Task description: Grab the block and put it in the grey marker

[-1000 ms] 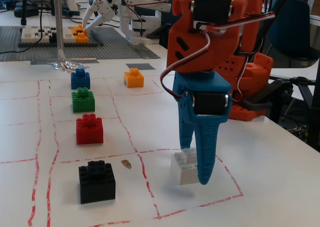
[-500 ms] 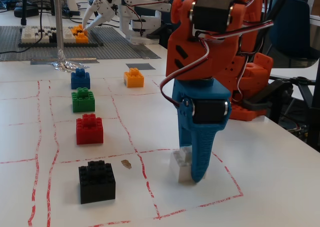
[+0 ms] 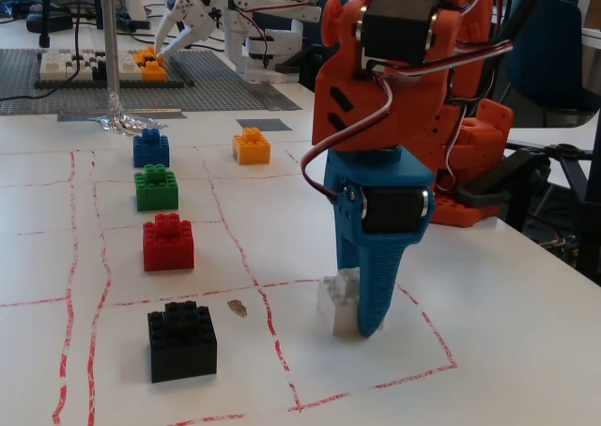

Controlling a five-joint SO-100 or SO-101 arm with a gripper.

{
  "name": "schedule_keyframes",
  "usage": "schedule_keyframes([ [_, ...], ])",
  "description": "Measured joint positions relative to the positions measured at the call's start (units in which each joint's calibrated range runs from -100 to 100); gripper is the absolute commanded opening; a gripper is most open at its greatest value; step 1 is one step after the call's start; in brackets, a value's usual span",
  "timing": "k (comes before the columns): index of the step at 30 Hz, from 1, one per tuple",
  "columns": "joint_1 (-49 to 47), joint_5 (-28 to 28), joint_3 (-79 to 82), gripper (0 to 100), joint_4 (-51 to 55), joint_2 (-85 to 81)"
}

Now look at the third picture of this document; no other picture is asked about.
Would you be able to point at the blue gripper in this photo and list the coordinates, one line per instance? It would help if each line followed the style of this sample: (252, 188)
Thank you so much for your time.
(392, 208)

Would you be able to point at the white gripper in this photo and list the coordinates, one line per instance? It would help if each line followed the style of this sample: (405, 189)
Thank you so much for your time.
(189, 7)

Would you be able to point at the white lego block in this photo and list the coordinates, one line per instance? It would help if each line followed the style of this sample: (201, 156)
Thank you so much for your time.
(340, 313)

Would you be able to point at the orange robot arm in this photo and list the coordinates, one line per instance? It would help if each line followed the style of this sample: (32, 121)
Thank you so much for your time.
(357, 107)

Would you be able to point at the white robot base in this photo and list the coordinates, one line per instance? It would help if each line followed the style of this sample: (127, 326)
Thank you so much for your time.
(136, 4)

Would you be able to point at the blue lego block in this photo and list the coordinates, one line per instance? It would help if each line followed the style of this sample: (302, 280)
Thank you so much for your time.
(151, 151)

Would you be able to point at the grey tape marker square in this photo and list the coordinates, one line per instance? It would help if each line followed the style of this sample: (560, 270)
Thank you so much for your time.
(272, 124)

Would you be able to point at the yellow lego block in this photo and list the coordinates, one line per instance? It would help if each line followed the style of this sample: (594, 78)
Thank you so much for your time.
(252, 149)

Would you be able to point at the small green lego block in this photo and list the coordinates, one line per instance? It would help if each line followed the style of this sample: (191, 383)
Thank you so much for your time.
(157, 189)

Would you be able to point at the red lego block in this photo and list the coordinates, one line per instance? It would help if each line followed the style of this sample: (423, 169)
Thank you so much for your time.
(169, 247)

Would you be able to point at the black lego block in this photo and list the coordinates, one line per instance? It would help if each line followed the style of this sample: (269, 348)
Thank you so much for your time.
(183, 346)

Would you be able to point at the metal pole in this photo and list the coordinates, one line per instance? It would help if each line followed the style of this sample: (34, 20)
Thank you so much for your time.
(111, 36)

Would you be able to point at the grey lego baseplate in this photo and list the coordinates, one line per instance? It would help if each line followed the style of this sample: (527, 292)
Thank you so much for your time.
(211, 93)

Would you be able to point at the black vertical pole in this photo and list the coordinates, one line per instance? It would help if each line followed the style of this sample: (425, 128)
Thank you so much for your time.
(97, 4)

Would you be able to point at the dark grey tape strip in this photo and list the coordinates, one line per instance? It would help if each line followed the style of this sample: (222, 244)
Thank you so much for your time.
(155, 112)

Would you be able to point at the crumpled aluminium foil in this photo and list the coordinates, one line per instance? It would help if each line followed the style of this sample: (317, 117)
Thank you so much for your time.
(127, 126)

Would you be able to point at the black desk device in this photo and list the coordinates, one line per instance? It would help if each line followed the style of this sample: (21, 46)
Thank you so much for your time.
(63, 22)

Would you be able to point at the white black orange brick row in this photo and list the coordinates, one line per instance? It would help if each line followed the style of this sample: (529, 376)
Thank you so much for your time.
(56, 67)

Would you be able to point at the small brown scrap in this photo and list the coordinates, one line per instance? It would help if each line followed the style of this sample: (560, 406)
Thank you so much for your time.
(237, 308)

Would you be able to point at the dark blue chair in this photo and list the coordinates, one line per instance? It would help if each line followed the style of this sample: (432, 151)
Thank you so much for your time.
(307, 69)

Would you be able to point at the black table clamp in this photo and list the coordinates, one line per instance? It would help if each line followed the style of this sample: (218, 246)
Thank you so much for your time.
(516, 163)

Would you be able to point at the electronics circuit board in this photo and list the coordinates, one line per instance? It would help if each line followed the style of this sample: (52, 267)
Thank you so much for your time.
(561, 250)

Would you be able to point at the blue office chair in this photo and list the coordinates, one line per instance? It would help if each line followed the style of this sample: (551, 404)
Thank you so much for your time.
(544, 60)

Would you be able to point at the black tripod stand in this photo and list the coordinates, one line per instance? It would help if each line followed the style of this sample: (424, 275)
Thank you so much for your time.
(527, 6)

